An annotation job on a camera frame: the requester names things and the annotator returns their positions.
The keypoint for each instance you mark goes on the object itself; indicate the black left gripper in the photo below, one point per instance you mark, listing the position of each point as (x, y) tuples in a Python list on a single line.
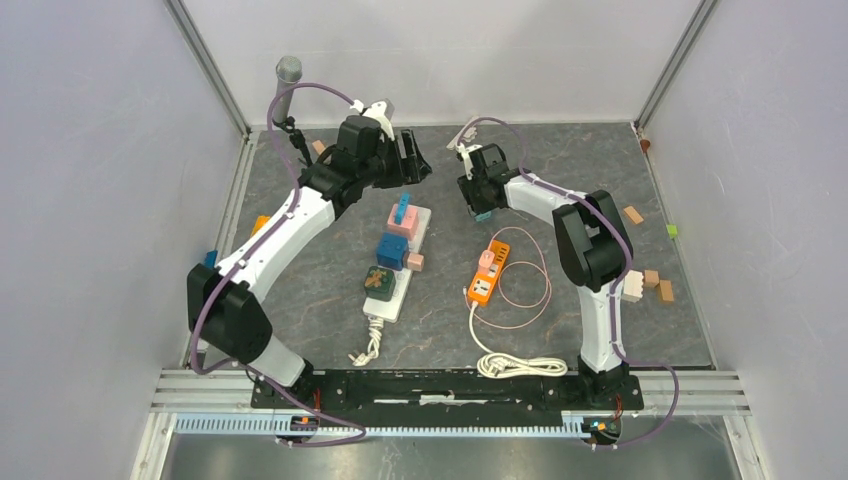
[(407, 171)]

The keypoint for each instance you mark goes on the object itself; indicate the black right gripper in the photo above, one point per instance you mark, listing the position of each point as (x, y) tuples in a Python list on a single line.
[(467, 185)]

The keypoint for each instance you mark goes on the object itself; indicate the light blue adapter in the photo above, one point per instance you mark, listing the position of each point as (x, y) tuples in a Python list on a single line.
[(401, 208)]

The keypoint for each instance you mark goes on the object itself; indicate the pink cube socket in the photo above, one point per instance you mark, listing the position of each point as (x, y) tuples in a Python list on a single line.
[(409, 224)]

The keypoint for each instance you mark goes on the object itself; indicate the blue cube socket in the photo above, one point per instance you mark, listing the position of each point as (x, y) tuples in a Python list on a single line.
[(391, 251)]

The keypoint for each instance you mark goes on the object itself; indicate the small mauve cube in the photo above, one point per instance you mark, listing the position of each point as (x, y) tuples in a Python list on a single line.
[(414, 261)]

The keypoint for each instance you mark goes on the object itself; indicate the orange power strip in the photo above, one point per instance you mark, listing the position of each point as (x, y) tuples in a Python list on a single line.
[(482, 287)]

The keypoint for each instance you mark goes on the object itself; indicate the dark green socket cube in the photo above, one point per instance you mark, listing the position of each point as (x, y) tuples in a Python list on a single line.
[(379, 283)]

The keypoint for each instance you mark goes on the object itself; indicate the white multicolour power strip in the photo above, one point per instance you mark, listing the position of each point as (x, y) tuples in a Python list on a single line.
[(389, 311)]

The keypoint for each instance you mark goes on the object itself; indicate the small pink charger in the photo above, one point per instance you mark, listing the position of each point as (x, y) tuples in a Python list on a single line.
[(486, 263)]

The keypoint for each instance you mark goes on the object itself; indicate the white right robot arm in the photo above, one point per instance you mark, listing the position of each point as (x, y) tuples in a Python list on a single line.
[(594, 250)]

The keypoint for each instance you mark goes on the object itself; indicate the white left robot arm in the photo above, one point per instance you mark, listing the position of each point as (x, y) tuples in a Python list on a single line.
[(224, 302)]

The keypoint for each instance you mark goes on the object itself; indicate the tan wooden block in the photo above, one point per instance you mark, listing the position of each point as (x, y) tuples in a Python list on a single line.
[(318, 146)]

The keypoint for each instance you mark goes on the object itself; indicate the black tripod mic stand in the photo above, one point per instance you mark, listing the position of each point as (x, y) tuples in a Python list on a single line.
[(296, 138)]

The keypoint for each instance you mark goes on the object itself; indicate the tan block right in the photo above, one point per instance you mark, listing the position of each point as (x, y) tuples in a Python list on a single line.
[(633, 215)]

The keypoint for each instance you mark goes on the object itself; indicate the grey microphone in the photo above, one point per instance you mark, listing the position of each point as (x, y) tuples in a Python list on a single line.
[(289, 72)]

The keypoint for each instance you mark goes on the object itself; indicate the yellow toy crate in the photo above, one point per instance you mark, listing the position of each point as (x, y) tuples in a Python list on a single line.
[(260, 222)]

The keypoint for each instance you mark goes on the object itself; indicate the wooden blocks pair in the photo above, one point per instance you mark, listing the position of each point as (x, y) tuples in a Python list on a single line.
[(652, 280)]

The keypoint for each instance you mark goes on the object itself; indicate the white plastic bracket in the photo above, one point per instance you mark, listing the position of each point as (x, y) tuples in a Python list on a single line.
[(466, 134)]

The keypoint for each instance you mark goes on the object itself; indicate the blue clip on rail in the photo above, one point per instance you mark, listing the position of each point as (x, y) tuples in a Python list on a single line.
[(210, 259)]

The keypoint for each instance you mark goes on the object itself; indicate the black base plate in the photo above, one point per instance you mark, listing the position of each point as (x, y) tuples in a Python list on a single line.
[(462, 397)]

